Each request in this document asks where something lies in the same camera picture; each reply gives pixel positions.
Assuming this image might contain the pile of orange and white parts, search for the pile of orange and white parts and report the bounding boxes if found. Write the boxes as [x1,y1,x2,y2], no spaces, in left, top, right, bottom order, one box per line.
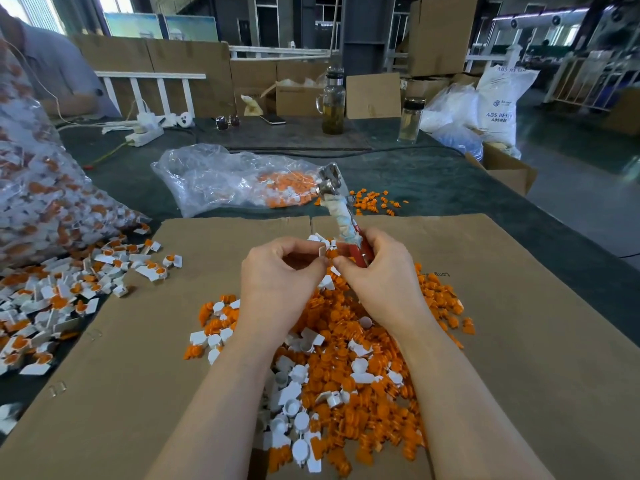
[184,233,477,476]

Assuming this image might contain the open brown cardboard box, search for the open brown cardboard box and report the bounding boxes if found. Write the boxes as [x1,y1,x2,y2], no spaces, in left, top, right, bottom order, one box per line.
[465,143,539,197]

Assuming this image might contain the clear blue plastic bag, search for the clear blue plastic bag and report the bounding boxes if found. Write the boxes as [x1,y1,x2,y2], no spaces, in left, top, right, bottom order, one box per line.
[419,83,485,161]

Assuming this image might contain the white power strip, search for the white power strip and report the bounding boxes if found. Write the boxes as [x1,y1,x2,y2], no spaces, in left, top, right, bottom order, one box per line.
[100,109,194,148]

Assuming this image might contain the scatter of orange offcuts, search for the scatter of orange offcuts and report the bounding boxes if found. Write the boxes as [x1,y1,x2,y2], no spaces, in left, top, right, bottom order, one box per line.
[350,189,407,216]

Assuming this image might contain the large clear bag of seals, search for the large clear bag of seals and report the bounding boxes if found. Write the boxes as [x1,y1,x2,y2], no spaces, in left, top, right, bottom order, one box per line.
[0,39,149,271]

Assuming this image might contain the person's right hand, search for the person's right hand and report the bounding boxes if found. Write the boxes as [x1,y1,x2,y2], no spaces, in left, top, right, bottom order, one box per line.
[332,229,433,338]

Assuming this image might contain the open cardboard box with paper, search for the open cardboard box with paper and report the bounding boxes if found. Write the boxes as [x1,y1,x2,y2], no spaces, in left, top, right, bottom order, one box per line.
[260,77,331,118]

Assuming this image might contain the white railing frame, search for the white railing frame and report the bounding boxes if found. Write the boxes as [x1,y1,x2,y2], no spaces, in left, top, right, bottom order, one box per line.
[95,71,208,118]

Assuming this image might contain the row of upright cardboard sheets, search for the row of upright cardboard sheets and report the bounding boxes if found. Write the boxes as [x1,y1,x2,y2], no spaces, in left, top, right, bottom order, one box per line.
[68,35,336,118]

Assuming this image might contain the glass tea jar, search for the glass tea jar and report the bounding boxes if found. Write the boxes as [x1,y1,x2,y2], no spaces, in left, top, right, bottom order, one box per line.
[316,67,347,135]

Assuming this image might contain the small clear plastic bag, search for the small clear plastic bag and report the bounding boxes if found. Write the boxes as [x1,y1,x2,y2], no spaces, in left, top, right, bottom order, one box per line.
[151,143,323,218]

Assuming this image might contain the flat brown cardboard panel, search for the flat brown cardboard panel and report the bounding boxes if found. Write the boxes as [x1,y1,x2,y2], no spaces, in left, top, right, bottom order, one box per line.
[346,73,403,120]

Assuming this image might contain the pile of assembled white-orange parts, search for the pile of assembled white-orange parts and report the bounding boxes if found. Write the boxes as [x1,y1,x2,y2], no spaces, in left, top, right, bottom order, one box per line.
[0,225,186,436]

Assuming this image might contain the person's left forearm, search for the person's left forearm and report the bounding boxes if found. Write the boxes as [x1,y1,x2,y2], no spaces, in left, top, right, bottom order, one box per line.
[145,333,291,480]

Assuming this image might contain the white woven sack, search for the white woven sack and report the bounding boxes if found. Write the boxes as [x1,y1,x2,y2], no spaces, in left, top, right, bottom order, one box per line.
[477,43,541,156]

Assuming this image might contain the tall brown cardboard box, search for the tall brown cardboard box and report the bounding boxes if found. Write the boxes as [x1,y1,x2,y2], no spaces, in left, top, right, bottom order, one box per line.
[408,0,479,78]

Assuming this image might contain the silver red-handled pliers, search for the silver red-handled pliers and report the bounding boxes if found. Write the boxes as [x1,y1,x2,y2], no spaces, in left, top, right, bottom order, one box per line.
[317,163,376,268]

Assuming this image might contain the dark steel pillar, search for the dark steel pillar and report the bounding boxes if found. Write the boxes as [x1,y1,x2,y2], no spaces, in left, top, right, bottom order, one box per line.
[342,0,396,76]

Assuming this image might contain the glass bottle with black lid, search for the glass bottle with black lid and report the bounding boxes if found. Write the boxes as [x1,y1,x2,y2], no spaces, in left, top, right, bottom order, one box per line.
[398,97,426,144]

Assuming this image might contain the person's left hand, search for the person's left hand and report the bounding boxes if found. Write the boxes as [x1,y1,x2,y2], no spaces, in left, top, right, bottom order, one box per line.
[238,237,329,346]

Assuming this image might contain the white metal rack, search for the white metal rack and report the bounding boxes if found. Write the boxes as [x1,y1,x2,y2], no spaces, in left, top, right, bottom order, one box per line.
[545,49,640,112]

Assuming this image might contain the brown cardboard sheet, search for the brown cardboard sheet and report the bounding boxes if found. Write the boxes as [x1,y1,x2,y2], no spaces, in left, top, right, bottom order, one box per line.
[308,213,640,480]
[0,217,316,480]

